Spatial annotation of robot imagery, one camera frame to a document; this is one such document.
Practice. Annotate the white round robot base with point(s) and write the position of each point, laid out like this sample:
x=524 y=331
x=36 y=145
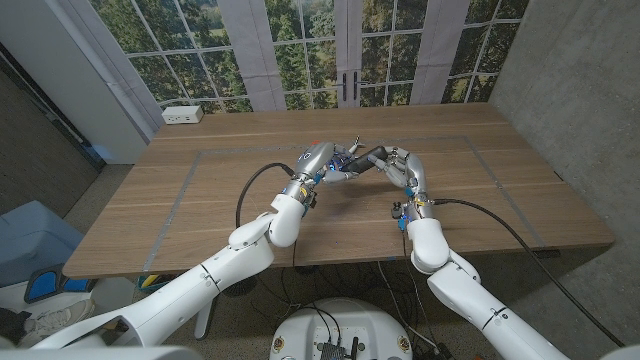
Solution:
x=345 y=320

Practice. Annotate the printed window backdrop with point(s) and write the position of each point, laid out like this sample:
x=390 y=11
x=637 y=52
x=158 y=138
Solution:
x=305 y=55

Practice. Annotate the white table leg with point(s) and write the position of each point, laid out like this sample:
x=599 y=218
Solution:
x=204 y=322

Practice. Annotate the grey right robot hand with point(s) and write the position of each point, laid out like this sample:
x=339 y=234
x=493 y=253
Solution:
x=412 y=172

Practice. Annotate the blue and black pad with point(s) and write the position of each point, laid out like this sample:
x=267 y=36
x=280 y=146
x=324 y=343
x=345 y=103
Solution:
x=45 y=284

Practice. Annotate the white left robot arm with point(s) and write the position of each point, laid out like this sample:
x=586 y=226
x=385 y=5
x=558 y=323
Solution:
x=200 y=285

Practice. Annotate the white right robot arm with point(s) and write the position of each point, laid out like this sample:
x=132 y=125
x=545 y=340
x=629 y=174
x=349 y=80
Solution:
x=465 y=295

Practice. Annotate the white robot torso edge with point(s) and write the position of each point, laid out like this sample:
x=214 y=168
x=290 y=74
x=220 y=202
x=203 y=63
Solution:
x=100 y=354

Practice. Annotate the white sneaker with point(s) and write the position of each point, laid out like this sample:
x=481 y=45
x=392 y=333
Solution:
x=55 y=322

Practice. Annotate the white toy airplane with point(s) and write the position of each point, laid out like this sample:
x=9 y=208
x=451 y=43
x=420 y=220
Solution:
x=355 y=145

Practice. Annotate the white power strip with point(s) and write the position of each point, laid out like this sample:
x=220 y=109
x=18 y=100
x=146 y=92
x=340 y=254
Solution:
x=182 y=115

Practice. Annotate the green and yellow floor item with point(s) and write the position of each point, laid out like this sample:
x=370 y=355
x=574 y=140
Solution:
x=150 y=281

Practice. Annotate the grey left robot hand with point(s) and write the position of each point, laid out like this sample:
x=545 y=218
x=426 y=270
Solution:
x=315 y=160

